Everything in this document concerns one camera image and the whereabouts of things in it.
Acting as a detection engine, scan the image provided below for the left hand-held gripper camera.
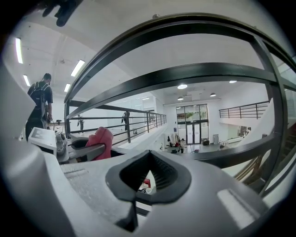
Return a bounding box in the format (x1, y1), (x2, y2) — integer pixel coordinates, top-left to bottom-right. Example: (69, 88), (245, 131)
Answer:
(55, 131), (68, 153)

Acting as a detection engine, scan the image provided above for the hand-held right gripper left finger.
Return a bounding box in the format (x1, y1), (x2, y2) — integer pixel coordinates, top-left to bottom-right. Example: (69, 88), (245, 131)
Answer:
(43, 150), (153, 237)

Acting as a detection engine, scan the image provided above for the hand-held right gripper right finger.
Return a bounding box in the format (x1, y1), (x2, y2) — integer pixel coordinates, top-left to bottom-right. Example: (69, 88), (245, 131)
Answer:
(138, 150), (272, 237)

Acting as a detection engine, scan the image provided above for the white ceiling air unit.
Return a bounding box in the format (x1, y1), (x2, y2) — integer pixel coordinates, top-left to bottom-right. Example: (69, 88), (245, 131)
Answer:
(185, 91), (202, 100)

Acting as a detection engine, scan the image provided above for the black metal railing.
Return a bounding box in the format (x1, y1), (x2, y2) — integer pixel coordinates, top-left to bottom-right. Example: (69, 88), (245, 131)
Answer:
(63, 12), (296, 218)

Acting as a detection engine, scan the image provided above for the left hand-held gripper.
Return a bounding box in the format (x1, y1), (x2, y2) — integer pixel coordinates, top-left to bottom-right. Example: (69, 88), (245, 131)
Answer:
(29, 126), (107, 164)

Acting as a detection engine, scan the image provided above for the black balcony railing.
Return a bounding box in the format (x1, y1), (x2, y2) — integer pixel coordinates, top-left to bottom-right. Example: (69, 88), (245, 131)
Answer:
(218, 100), (270, 120)

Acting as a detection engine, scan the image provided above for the pink cloth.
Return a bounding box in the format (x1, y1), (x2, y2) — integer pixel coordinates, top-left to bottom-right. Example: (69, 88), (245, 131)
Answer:
(85, 126), (114, 161)

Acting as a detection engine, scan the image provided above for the glass double door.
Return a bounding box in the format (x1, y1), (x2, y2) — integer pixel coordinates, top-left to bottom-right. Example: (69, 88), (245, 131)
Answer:
(175, 104), (210, 144)

